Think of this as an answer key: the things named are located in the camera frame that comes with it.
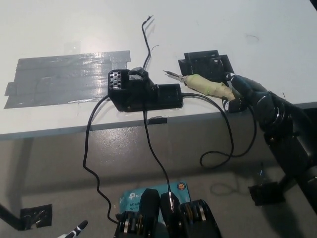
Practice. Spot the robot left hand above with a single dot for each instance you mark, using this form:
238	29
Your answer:
74	231

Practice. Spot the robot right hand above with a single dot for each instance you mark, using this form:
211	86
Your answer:
250	91

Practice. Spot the tape-wrapped soldering iron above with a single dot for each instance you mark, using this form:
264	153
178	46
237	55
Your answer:
205	85

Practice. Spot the black robot torso blocks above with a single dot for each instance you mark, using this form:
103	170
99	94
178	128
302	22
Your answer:
148	210

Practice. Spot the black soldering station base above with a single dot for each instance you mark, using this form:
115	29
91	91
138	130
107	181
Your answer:
141	99

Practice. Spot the black floor tape patch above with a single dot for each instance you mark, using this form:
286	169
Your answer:
36	217
265	194

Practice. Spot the black square plastic tray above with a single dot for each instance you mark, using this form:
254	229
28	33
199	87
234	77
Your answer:
203	62

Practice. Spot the teal tp-link box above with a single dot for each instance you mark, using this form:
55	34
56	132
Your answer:
131	200

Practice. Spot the black table leg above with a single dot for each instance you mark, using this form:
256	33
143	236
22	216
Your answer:
284	182
10	215

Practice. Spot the small black tape strip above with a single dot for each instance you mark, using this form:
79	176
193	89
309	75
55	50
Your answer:
157	121

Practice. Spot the grey duct tape patch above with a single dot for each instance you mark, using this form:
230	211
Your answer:
62	77

